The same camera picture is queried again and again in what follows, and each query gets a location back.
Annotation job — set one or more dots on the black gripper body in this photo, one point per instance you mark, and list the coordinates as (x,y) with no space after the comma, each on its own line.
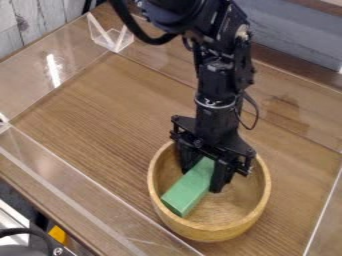
(211,132)

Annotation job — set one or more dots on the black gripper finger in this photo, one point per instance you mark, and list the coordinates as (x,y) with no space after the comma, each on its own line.
(223,174)
(189,156)

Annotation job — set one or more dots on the green rectangular block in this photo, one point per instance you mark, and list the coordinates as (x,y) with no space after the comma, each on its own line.
(190,188)

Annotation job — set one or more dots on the brown wooden bowl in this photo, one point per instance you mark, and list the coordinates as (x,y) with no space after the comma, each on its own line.
(225,214)

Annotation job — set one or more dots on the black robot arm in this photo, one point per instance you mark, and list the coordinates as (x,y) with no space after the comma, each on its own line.
(214,28)

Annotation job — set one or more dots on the yellow and black device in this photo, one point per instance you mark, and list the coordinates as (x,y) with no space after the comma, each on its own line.
(64,244)

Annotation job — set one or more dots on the clear acrylic front wall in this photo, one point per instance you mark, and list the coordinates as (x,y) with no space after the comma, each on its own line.
(103,222)

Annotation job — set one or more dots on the clear acrylic corner bracket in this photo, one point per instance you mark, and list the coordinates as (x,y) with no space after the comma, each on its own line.
(110,33)

